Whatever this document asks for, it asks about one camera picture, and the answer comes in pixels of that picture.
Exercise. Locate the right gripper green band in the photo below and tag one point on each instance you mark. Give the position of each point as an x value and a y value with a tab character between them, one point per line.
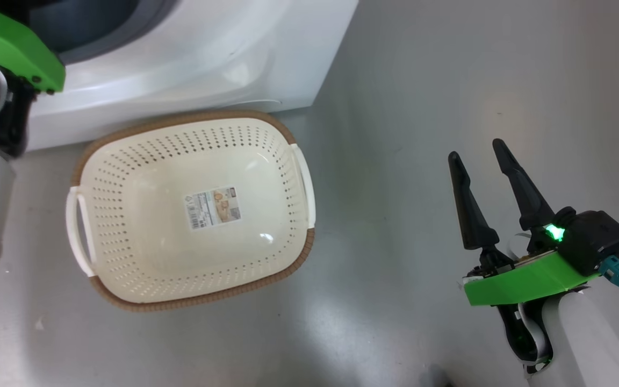
524	279

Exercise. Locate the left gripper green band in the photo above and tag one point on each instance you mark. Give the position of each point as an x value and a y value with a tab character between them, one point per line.
14	43

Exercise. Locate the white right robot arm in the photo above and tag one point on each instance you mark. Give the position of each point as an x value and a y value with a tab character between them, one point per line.
589	344

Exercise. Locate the white washing machine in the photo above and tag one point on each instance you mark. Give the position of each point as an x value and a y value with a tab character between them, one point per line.
207	64

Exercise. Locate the cream basket with brown rim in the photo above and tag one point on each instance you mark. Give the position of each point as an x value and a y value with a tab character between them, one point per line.
148	231

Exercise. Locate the printed basket label sticker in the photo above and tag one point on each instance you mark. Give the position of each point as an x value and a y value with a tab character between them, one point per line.
213	207

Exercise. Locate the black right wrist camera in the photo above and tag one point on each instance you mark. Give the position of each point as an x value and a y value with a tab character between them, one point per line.
594	239

